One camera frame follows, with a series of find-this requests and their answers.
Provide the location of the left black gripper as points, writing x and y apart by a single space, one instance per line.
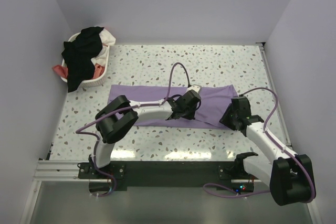
191 116

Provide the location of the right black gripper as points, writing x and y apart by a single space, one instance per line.
224 119

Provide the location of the purple t shirt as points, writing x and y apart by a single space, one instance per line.
214 102

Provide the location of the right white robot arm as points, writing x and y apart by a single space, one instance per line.
288 175

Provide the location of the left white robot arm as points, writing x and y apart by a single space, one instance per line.
117 118

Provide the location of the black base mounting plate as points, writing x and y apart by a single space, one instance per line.
173 174

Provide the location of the white laundry basket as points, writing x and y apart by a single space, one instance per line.
95 82

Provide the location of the coral orange t shirt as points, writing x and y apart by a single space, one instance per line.
63 71

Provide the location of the white t shirt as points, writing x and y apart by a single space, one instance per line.
107 40

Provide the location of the black t shirt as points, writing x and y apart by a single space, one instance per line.
77 55

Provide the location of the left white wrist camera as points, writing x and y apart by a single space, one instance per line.
195 88

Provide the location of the aluminium frame rail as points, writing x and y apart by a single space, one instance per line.
48 171

